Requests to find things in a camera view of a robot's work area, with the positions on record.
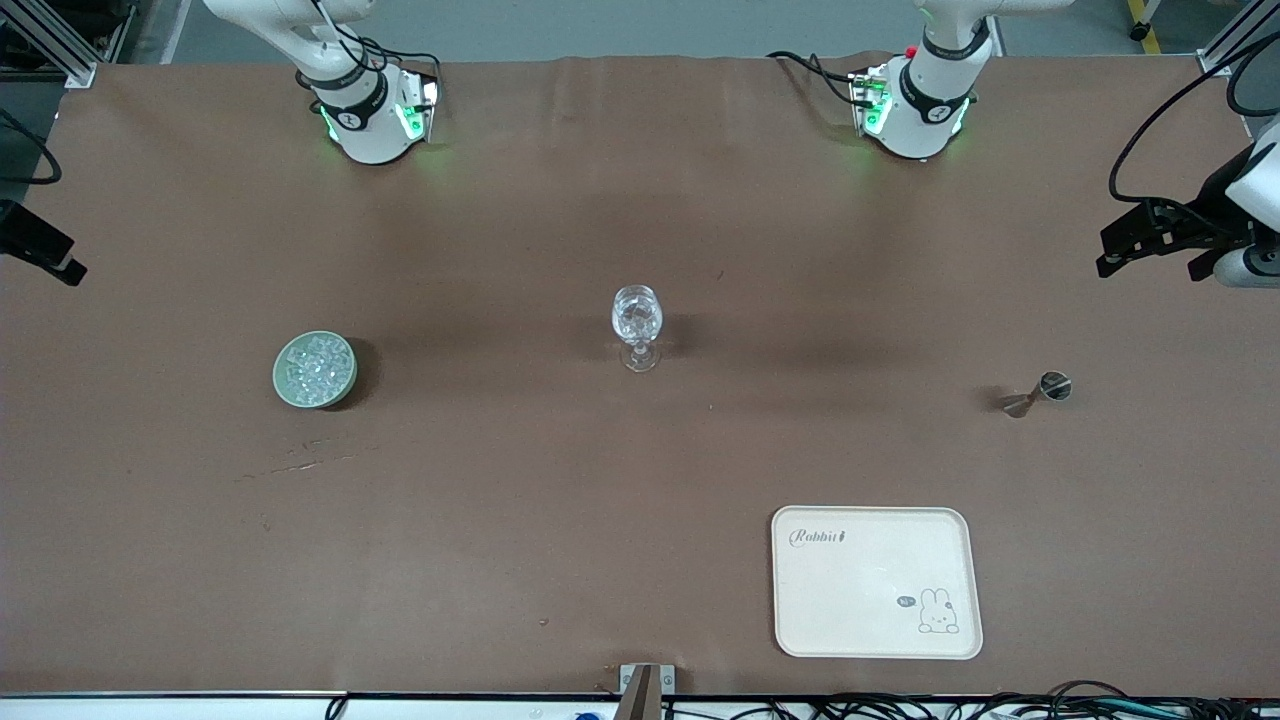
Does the steel double jigger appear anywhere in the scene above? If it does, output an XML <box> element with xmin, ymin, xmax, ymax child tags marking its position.
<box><xmin>1003</xmin><ymin>371</ymin><xmax>1073</xmax><ymax>419</ymax></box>

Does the clear ice cube heap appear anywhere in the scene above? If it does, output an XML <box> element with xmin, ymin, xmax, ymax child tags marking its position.
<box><xmin>283</xmin><ymin>338</ymin><xmax>351</xmax><ymax>401</ymax></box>

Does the clear wine glass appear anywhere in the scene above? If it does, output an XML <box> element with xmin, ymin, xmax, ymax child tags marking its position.
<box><xmin>611</xmin><ymin>285</ymin><xmax>665</xmax><ymax>374</ymax></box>

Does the green ceramic bowl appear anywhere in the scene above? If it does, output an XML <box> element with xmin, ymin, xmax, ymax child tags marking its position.
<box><xmin>272</xmin><ymin>330</ymin><xmax>359</xmax><ymax>411</ymax></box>

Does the cream rabbit print tray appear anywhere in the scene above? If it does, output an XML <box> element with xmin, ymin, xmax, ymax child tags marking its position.
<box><xmin>770</xmin><ymin>505</ymin><xmax>985</xmax><ymax>661</ymax></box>

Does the brown table cover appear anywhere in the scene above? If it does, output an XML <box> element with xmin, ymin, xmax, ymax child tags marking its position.
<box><xmin>0</xmin><ymin>52</ymin><xmax>1280</xmax><ymax>699</ymax></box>

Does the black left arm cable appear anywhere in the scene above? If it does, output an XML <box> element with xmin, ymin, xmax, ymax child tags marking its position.
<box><xmin>1107</xmin><ymin>30</ymin><xmax>1280</xmax><ymax>207</ymax></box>

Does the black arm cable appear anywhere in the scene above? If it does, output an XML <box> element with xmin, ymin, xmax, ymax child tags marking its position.
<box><xmin>1107</xmin><ymin>30</ymin><xmax>1280</xmax><ymax>207</ymax></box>
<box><xmin>0</xmin><ymin>106</ymin><xmax>63</xmax><ymax>187</ymax></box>

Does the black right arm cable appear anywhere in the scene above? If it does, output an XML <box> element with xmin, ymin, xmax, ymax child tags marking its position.
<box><xmin>0</xmin><ymin>106</ymin><xmax>63</xmax><ymax>187</ymax></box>

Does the aluminium frame post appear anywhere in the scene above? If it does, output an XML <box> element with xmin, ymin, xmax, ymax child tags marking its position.
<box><xmin>1197</xmin><ymin>0</ymin><xmax>1280</xmax><ymax>78</ymax></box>
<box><xmin>0</xmin><ymin>0</ymin><xmax>98</xmax><ymax>89</ymax></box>

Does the black left base cable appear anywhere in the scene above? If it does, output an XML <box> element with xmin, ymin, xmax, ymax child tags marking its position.
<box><xmin>765</xmin><ymin>50</ymin><xmax>863</xmax><ymax>107</ymax></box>

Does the black base cable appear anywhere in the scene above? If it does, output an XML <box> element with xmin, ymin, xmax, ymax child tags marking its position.
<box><xmin>355</xmin><ymin>38</ymin><xmax>443</xmax><ymax>83</ymax></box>
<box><xmin>765</xmin><ymin>50</ymin><xmax>863</xmax><ymax>107</ymax></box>

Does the black right base cable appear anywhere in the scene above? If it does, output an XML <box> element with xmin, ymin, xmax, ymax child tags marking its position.
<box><xmin>355</xmin><ymin>38</ymin><xmax>443</xmax><ymax>83</ymax></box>

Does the black cable bundle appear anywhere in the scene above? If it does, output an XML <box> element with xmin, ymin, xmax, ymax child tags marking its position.
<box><xmin>800</xmin><ymin>680</ymin><xmax>1280</xmax><ymax>720</ymax></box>

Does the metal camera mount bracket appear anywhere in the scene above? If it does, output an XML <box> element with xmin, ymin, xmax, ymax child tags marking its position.
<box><xmin>620</xmin><ymin>663</ymin><xmax>676</xmax><ymax>720</ymax></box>

